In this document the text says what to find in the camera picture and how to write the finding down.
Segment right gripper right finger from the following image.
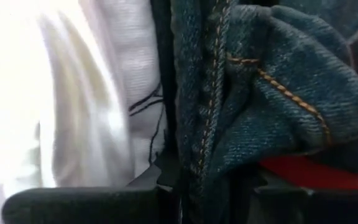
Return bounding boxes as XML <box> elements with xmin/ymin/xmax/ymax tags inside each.
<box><xmin>247</xmin><ymin>169</ymin><xmax>358</xmax><ymax>224</ymax></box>

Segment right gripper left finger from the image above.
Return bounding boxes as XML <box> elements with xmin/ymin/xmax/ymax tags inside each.
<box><xmin>1</xmin><ymin>149</ymin><xmax>183</xmax><ymax>224</ymax></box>

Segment dark blue denim jeans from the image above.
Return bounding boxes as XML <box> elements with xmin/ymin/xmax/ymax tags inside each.
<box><xmin>149</xmin><ymin>0</ymin><xmax>358</xmax><ymax>224</ymax></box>

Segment plain white garment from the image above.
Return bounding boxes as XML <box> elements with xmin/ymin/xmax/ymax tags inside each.
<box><xmin>37</xmin><ymin>9</ymin><xmax>135</xmax><ymax>189</ymax></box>

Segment red plastic laundry bin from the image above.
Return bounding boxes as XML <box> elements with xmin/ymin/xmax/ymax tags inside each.
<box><xmin>258</xmin><ymin>155</ymin><xmax>358</xmax><ymax>191</ymax></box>

